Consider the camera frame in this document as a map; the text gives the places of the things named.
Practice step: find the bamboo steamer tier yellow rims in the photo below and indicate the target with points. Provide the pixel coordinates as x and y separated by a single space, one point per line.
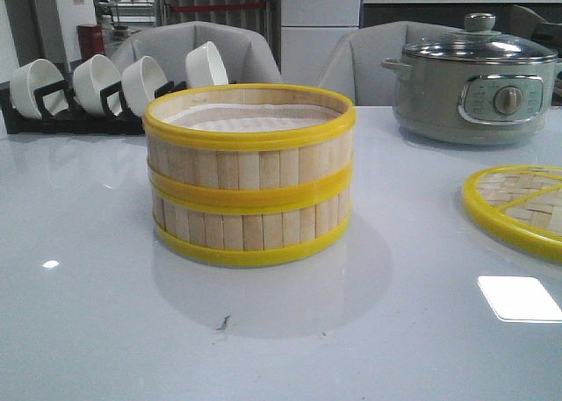
250 147

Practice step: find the yellow bamboo steamer lid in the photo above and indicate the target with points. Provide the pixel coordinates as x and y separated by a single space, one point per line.
518 204

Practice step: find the bamboo steamer tier base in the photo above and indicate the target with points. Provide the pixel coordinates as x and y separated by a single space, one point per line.
251 240

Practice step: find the grey chair right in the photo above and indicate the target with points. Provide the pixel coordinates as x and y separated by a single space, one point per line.
354 67

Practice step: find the white ceramic bowl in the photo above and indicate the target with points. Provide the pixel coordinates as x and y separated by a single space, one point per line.
140 81
205 67
25 80
90 78

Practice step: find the white refrigerator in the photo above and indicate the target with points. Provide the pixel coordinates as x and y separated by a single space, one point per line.
309 31

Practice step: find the green electric cooking pot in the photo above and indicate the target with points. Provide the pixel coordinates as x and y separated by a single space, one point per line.
463 102

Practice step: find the black dish rack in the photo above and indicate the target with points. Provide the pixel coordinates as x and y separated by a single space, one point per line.
60 111

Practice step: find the red fire cabinet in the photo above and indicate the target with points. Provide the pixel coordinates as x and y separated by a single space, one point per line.
90 38

